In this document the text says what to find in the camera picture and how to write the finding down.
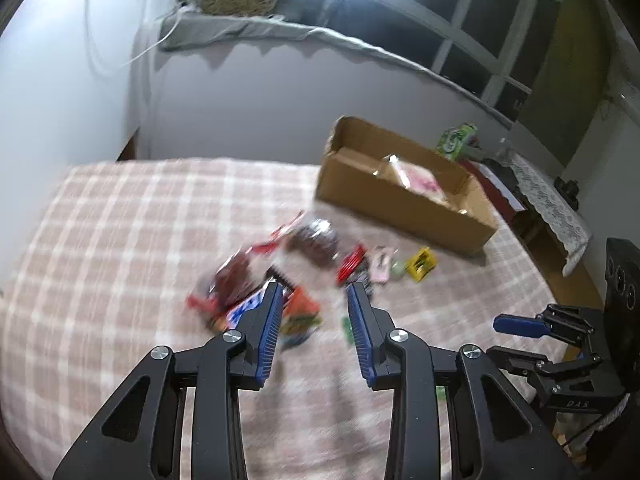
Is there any white cable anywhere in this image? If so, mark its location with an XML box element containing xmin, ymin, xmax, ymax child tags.
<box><xmin>85</xmin><ymin>0</ymin><xmax>186</xmax><ymax>73</ymax></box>

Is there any pink printed snack bag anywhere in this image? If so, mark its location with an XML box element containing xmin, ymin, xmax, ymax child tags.
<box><xmin>372</xmin><ymin>154</ymin><xmax>446</xmax><ymax>206</ymax></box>

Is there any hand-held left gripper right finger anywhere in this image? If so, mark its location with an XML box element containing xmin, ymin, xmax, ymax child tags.
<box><xmin>346</xmin><ymin>282</ymin><xmax>581</xmax><ymax>480</ymax></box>

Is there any small red snack packet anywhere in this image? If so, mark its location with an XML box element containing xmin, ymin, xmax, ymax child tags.
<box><xmin>336</xmin><ymin>244</ymin><xmax>368</xmax><ymax>286</ymax></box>

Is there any black snack packet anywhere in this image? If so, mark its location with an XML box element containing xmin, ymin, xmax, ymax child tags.
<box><xmin>265</xmin><ymin>265</ymin><xmax>298</xmax><ymax>293</ymax></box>

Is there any small black object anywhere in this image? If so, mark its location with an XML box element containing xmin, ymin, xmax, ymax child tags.
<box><xmin>560</xmin><ymin>177</ymin><xmax>581</xmax><ymax>208</ymax></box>

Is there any green and white bag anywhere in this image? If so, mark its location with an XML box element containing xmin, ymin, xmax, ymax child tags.
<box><xmin>436</xmin><ymin>124</ymin><xmax>478</xmax><ymax>161</ymax></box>

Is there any window frame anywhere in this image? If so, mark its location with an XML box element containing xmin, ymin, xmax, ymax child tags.
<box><xmin>280</xmin><ymin>0</ymin><xmax>566</xmax><ymax>121</ymax></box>

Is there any blue and white snack packet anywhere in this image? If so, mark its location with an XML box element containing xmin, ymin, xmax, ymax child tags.
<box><xmin>207</xmin><ymin>290</ymin><xmax>266</xmax><ymax>333</ymax></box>

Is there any dark wooden headboard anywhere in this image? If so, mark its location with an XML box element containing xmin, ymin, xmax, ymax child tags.
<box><xmin>117</xmin><ymin>130</ymin><xmax>141</xmax><ymax>162</ymax></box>

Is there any lace covered side table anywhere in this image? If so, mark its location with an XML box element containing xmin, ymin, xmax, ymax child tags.
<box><xmin>500</xmin><ymin>150</ymin><xmax>593</xmax><ymax>266</ymax></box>

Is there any olive curtain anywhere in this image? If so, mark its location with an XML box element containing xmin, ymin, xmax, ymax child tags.
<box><xmin>515</xmin><ymin>0</ymin><xmax>616</xmax><ymax>166</ymax></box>

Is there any clear bag of dark snacks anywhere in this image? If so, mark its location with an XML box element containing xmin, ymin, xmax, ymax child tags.
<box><xmin>187</xmin><ymin>250</ymin><xmax>266</xmax><ymax>321</ymax></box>
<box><xmin>270</xmin><ymin>212</ymin><xmax>341</xmax><ymax>268</ymax></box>

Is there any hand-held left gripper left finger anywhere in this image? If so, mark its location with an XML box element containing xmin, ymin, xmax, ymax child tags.
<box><xmin>52</xmin><ymin>281</ymin><xmax>286</xmax><ymax>480</ymax></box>

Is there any dark red cloth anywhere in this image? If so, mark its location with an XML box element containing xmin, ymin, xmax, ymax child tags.
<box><xmin>462</xmin><ymin>157</ymin><xmax>523</xmax><ymax>211</ymax></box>

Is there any yellow snack packet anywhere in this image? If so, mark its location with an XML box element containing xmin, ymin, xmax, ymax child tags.
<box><xmin>404</xmin><ymin>246</ymin><xmax>440</xmax><ymax>285</ymax></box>

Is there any brown cardboard box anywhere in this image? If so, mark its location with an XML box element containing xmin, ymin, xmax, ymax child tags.
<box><xmin>314</xmin><ymin>116</ymin><xmax>500</xmax><ymax>257</ymax></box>

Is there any small pink snack packet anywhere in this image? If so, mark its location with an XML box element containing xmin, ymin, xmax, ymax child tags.
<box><xmin>367</xmin><ymin>246</ymin><xmax>396</xmax><ymax>286</ymax></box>

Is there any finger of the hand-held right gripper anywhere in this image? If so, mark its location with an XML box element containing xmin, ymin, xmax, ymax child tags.
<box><xmin>487</xmin><ymin>346</ymin><xmax>603</xmax><ymax>380</ymax></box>
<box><xmin>492</xmin><ymin>305</ymin><xmax>597</xmax><ymax>347</ymax></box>

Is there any orange and green snack packet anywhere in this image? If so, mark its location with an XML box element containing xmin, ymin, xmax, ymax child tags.
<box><xmin>280</xmin><ymin>287</ymin><xmax>323</xmax><ymax>348</ymax></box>

